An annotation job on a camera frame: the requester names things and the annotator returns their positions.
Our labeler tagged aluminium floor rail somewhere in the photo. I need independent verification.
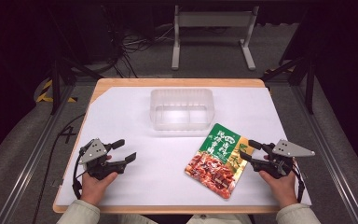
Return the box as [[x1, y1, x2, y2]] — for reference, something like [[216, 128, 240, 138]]
[[292, 83, 358, 224], [0, 83, 76, 224]]

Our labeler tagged long black floor cable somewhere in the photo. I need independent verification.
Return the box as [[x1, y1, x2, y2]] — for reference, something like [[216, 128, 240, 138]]
[[32, 113, 87, 224]]

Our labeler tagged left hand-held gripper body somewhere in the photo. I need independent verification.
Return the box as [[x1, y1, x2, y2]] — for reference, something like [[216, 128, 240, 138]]
[[78, 138, 129, 181]]

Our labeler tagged white metal stand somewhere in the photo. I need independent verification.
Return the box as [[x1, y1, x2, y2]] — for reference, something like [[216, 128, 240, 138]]
[[171, 5, 260, 71]]

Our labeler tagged white table sheet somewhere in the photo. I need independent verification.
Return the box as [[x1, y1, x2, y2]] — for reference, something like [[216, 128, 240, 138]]
[[56, 86, 312, 207]]

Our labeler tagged yellow black hazard tape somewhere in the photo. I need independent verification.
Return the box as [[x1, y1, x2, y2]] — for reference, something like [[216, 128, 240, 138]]
[[35, 78, 78, 104]]

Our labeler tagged bundle of black floor cables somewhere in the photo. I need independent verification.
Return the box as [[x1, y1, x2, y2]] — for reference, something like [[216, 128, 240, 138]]
[[105, 6, 175, 78]]

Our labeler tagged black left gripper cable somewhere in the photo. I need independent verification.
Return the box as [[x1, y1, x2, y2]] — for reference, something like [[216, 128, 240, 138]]
[[71, 154, 86, 201]]

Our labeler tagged clear plastic container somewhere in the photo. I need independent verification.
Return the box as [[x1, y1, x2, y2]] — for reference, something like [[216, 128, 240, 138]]
[[149, 88, 215, 132]]

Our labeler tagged green and red snack packet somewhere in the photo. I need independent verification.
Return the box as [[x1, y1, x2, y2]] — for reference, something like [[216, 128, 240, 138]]
[[184, 122, 255, 200]]

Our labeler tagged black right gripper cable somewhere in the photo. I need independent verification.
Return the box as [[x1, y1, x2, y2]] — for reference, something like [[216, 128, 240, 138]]
[[292, 161, 306, 203]]

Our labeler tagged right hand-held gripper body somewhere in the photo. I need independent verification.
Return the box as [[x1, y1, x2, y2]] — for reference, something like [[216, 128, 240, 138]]
[[252, 139, 316, 180]]

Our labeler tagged person's left hand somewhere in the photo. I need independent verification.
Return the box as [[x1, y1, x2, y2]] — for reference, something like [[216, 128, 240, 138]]
[[80, 170, 119, 207]]

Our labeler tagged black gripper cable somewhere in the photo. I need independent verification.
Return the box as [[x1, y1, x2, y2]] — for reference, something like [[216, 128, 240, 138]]
[[292, 161, 306, 203], [71, 154, 86, 201]]

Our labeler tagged person's right hand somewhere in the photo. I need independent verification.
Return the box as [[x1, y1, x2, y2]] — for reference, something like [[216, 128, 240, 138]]
[[258, 169, 299, 209]]

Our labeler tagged black tripod stand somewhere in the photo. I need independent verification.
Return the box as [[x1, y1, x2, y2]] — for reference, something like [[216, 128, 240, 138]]
[[47, 8, 104, 116], [260, 55, 317, 115]]

